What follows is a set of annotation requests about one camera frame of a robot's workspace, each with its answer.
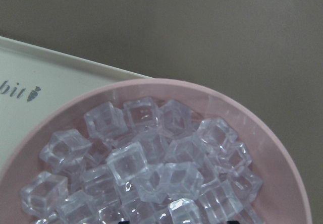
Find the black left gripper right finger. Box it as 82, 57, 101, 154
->
227, 220, 240, 224

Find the pink bowl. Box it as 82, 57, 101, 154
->
1, 79, 312, 223

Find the pile of clear ice cubes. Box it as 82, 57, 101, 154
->
20, 97, 262, 223

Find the cream rabbit tray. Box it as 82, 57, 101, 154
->
1, 37, 144, 167

